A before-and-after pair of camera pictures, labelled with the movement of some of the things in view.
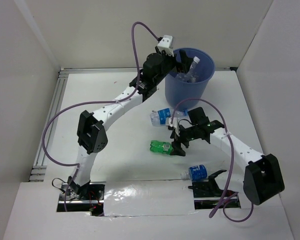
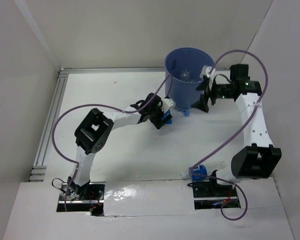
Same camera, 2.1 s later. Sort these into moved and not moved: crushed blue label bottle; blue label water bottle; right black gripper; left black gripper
Moved: left black gripper; right black gripper
Not moved: blue label water bottle; crushed blue label bottle
